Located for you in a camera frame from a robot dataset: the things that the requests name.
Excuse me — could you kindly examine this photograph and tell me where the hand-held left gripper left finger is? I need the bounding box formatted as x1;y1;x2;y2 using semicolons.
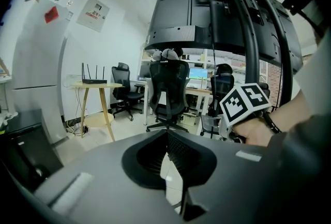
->
33;129;183;224

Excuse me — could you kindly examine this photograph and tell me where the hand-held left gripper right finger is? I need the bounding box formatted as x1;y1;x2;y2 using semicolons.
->
167;129;281;224

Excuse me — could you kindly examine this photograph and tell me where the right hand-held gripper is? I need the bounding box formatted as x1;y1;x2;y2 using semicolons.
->
219;82;273;144

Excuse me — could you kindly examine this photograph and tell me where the person's right forearm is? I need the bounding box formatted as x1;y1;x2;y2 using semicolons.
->
268;88;315;132

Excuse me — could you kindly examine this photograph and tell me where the person's right hand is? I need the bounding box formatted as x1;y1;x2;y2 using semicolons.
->
232;113;275;146

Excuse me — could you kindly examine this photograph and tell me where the wooden desk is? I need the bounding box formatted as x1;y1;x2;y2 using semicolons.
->
184;86;215;117

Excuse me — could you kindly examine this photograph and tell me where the lit computer monitor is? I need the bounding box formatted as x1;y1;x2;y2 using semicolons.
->
189;68;209;82

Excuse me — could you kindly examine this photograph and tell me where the black TV stand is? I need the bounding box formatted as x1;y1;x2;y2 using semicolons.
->
208;0;295;110

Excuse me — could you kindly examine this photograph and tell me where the black office chair grey headrest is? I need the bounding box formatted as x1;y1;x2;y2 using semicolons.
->
145;48;191;133

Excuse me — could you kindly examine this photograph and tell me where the person's white t-shirt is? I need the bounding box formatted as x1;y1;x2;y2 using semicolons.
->
297;36;331;122

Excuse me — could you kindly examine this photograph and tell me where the black cabinet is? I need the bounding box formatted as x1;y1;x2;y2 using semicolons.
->
0;108;65;194

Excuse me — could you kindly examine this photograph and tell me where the round wooden table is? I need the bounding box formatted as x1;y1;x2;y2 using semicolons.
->
69;82;123;142

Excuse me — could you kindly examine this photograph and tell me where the white desk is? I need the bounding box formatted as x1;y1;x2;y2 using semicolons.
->
130;78;151;126

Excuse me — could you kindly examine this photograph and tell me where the black router with antennas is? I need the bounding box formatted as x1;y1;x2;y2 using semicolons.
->
81;62;108;85

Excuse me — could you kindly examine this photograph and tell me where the clear plastic box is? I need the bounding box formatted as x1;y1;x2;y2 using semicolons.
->
62;74;84;88

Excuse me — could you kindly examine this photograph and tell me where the large black television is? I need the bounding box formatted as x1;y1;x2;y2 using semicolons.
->
144;0;304;74

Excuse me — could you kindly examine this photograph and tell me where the black head-worn box device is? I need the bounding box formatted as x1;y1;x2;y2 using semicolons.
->
281;0;325;37

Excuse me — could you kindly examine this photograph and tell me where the white refrigerator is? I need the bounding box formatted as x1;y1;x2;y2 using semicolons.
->
10;0;75;145

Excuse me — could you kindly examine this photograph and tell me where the red sticker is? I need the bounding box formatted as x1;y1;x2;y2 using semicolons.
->
44;6;58;24

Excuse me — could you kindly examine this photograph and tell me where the grey wall panel box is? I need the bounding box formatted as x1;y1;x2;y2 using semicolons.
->
76;0;111;33

